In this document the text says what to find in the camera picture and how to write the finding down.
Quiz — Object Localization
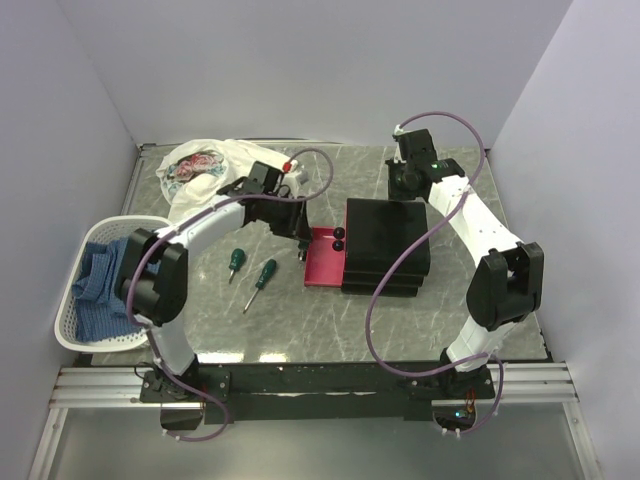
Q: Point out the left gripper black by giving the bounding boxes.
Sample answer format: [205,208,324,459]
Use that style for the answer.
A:
[262,194,313,244]

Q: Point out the green long screwdriver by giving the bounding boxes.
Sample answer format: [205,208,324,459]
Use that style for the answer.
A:
[242,259,278,314]

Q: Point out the pink bottom drawer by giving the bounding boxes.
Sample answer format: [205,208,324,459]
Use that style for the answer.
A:
[304,227,346,288]

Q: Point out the black drawer cabinet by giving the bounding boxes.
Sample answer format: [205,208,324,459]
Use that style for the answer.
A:
[341,198,431,298]

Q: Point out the green stubby screwdriver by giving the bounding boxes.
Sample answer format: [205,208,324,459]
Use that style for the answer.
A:
[228,248,246,284]

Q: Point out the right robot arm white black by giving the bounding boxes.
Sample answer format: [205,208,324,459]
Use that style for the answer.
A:
[387,129,544,399]

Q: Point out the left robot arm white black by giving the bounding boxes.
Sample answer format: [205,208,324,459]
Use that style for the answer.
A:
[114,159,312,402]

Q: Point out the white floral t-shirt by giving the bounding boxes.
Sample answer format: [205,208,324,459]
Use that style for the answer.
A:
[156,139,289,223]

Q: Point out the white laundry basket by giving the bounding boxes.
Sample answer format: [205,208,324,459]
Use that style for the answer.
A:
[55,215,170,353]

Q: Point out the blue checked shirt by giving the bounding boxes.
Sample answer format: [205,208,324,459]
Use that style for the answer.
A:
[71,237,140,343]

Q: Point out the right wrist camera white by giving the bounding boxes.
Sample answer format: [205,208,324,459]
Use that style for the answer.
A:
[392,122,409,142]

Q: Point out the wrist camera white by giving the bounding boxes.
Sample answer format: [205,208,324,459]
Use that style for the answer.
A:
[281,160,309,197]
[392,122,409,142]

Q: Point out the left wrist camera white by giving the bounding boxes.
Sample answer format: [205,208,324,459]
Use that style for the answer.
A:
[281,160,309,197]

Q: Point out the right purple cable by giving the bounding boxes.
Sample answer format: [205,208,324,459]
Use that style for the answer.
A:
[366,110,505,436]

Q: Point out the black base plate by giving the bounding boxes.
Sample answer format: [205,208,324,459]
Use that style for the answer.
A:
[139,362,497,424]

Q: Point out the aluminium rail frame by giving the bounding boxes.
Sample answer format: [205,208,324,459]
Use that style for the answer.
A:
[49,362,579,409]

